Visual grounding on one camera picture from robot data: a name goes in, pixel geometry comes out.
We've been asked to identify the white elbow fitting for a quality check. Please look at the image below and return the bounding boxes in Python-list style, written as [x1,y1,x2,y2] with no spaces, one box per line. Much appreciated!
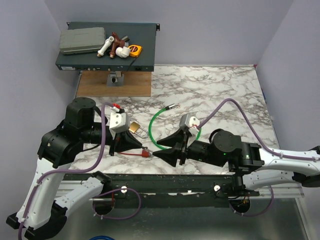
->
[115,46,131,58]

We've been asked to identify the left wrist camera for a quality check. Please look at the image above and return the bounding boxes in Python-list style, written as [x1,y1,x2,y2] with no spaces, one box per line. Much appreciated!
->
[109,112,130,138]

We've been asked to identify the green cable lock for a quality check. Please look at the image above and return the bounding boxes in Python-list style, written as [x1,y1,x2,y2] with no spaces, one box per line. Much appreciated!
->
[148,103,202,151]

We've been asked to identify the white pipe fitting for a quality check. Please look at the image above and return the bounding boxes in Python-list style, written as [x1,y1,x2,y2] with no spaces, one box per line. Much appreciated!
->
[97,36,115,58]

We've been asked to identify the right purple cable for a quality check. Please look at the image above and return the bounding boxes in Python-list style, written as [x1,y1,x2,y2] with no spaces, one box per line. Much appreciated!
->
[197,98,320,218]

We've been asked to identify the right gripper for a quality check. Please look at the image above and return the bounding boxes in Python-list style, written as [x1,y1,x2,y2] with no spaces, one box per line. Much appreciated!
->
[151,128,226,168]

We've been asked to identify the yellow tape measure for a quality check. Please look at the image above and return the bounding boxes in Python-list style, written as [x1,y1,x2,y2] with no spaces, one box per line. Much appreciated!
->
[128,44,143,58]

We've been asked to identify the grey plastic case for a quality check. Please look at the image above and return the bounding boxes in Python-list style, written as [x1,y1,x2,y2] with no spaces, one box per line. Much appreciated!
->
[59,27,106,55]

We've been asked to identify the brown pipe fitting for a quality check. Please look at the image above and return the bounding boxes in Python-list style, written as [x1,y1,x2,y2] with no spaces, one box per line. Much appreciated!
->
[109,32,130,58]

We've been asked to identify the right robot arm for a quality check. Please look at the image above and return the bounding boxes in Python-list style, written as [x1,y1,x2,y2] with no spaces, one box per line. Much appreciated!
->
[153,129,320,196]

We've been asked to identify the wooden board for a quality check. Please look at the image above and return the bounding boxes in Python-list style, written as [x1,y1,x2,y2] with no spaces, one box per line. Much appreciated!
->
[76,71,152,97]

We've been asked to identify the dark rack switch box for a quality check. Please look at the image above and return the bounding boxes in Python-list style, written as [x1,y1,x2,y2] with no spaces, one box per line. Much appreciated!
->
[55,21,161,72]

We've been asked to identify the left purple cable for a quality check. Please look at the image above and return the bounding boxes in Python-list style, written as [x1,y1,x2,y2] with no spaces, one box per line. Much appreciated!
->
[17,101,143,240]

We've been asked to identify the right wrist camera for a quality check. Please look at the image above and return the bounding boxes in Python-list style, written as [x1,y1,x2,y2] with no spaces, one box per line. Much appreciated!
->
[179,113,200,136]

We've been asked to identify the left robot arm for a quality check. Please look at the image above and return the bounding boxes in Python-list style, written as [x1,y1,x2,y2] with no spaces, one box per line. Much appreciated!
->
[6,97,143,240]

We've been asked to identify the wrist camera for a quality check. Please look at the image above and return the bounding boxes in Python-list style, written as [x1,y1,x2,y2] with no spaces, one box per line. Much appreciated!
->
[109,112,130,138]
[179,113,200,136]

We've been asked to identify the purple cable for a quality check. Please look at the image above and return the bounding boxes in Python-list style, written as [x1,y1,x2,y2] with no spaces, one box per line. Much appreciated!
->
[197,98,320,218]
[17,101,143,240]

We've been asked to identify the blue cable coil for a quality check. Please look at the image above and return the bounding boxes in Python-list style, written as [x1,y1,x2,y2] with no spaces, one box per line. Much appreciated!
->
[88,234,115,240]

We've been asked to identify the red cable lock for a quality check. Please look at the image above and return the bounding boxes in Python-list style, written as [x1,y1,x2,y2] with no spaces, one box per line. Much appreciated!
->
[119,149,152,158]

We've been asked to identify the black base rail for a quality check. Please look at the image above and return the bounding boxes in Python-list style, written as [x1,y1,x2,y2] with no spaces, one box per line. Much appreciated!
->
[102,173,259,209]

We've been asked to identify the grey metal bracket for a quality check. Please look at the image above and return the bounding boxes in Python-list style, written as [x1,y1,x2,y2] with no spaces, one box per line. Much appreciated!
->
[106,71,124,87]

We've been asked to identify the brass padlock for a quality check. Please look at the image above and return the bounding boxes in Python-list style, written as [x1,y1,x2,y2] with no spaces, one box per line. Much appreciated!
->
[129,121,149,139]

